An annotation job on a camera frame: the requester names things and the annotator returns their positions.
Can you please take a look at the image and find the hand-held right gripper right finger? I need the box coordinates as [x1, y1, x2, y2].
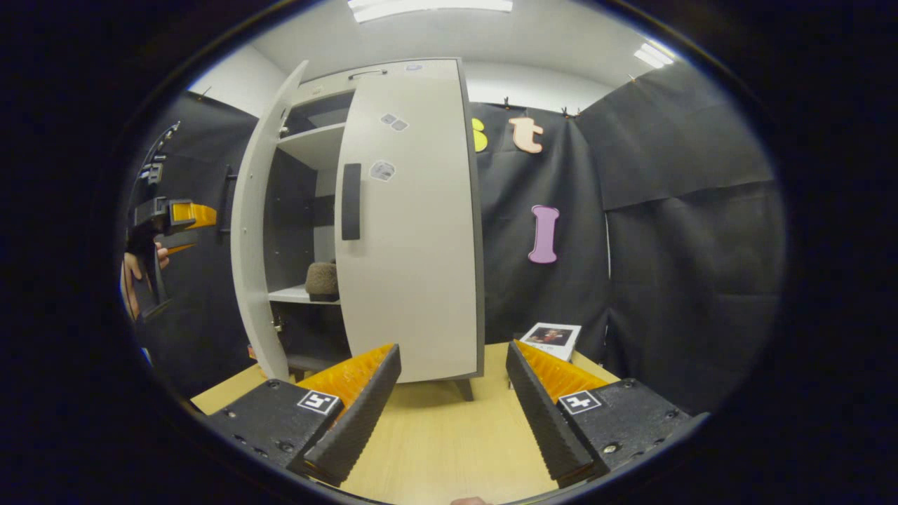
[505, 340, 695, 486]

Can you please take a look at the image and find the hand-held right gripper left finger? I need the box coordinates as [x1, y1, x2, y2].
[205, 344, 402, 486]

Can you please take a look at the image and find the white shoe cabinet door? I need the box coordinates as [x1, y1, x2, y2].
[230, 60, 309, 381]
[334, 60, 483, 383]

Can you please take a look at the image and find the white grey shoe cabinet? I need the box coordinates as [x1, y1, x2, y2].
[263, 58, 486, 402]

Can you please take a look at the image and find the brown fuzzy shoe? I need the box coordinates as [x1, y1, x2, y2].
[304, 262, 340, 302]

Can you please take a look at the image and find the white cabinet drawer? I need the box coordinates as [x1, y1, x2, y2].
[291, 60, 460, 106]

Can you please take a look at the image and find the white photo cover book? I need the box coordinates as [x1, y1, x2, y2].
[519, 323, 582, 362]

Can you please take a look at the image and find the ceiling light panel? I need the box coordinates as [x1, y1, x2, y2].
[349, 0, 513, 23]
[634, 42, 674, 69]

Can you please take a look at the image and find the black door handle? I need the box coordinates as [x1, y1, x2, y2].
[217, 165, 238, 236]
[342, 163, 362, 241]

